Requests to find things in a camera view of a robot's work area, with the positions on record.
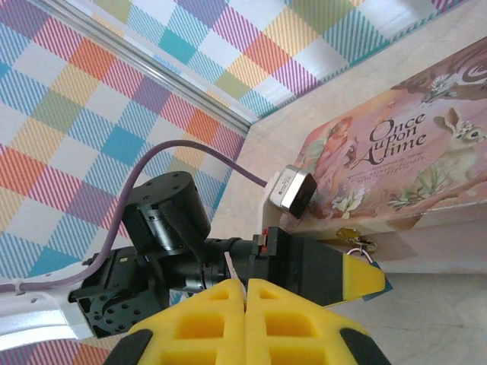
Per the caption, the pink fairy storybook box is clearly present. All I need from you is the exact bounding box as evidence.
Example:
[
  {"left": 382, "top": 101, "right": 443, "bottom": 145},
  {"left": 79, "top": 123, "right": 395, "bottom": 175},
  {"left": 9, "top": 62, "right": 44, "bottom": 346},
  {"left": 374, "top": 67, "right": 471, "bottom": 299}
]
[{"left": 283, "top": 36, "right": 487, "bottom": 275}]

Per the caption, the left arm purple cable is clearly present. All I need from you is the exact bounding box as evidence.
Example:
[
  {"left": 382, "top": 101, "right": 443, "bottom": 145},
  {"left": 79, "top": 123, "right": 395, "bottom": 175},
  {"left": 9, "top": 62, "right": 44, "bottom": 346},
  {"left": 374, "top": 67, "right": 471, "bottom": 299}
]
[{"left": 0, "top": 138, "right": 269, "bottom": 296}]

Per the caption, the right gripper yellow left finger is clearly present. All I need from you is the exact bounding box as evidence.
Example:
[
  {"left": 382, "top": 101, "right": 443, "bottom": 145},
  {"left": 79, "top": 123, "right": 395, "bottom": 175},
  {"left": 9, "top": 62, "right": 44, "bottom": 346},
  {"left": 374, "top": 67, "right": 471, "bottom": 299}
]
[{"left": 110, "top": 279, "right": 249, "bottom": 365}]

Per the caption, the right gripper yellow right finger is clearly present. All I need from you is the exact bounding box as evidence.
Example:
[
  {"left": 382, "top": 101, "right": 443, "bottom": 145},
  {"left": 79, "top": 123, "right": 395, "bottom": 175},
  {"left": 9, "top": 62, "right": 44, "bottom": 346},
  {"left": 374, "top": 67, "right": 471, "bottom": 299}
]
[{"left": 247, "top": 278, "right": 393, "bottom": 365}]

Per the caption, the small blue padlock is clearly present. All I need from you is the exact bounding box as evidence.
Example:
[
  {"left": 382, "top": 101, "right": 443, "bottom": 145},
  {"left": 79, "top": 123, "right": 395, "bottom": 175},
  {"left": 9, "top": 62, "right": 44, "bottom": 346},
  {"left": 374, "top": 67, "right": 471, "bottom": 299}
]
[{"left": 348, "top": 243, "right": 393, "bottom": 303}]

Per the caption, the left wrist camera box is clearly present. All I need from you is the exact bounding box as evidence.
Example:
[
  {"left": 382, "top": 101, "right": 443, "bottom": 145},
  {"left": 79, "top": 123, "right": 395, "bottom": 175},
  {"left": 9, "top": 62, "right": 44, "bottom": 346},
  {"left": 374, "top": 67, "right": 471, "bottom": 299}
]
[{"left": 261, "top": 163, "right": 319, "bottom": 229}]

